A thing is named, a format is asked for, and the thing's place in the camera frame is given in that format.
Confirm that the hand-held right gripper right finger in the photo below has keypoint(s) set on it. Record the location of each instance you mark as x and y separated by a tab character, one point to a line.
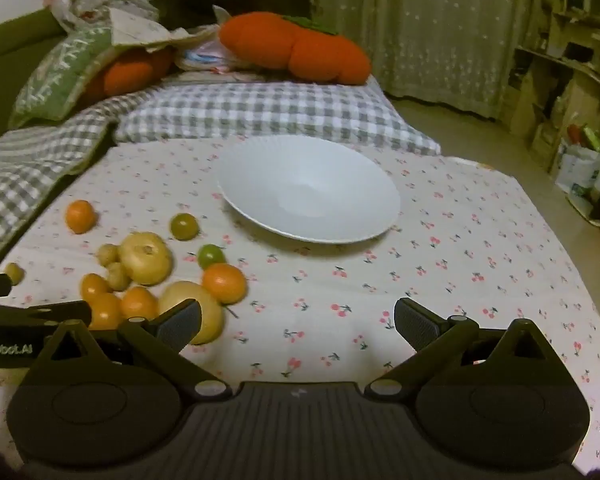
415	325

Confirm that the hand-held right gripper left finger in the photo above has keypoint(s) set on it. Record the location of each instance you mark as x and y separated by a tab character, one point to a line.
180	327

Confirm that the small yellow tomato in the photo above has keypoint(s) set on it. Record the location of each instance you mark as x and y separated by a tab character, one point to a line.
118	276
107	254
14	272

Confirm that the large yellow tomato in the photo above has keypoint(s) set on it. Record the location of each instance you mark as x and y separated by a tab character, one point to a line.
145	257
212	317

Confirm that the green orange tomato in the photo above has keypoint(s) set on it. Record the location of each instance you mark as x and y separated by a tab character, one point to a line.
184	226

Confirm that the white ribbed plate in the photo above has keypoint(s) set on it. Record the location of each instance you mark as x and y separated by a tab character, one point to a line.
305	190

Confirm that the grey checkered blanket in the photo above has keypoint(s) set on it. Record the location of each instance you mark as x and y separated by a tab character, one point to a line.
35	160

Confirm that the white shopping bag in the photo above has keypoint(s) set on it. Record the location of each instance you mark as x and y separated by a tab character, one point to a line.
577	170

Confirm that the green sofa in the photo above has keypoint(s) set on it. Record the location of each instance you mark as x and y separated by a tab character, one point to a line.
5	60

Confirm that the green embroidered pillow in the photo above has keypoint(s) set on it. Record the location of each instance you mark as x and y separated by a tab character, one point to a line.
65	70

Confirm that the grey checkered pillow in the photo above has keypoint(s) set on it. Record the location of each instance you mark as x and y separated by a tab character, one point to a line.
280	110

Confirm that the small orange pumpkin cushion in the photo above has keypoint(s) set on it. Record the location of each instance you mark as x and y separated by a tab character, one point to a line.
130	72

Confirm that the plastic bag with pink packets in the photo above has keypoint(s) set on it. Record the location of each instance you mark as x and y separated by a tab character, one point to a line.
205	57

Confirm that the floral cloth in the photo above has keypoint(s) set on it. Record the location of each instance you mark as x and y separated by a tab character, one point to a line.
140	25

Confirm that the crumpled clear plastic bag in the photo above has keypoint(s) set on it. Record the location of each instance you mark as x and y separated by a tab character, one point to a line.
85	0

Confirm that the large orange pumpkin cushion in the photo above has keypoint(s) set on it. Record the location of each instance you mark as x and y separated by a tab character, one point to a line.
290	45

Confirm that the wooden shelf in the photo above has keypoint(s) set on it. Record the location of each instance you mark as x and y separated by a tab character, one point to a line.
570	60

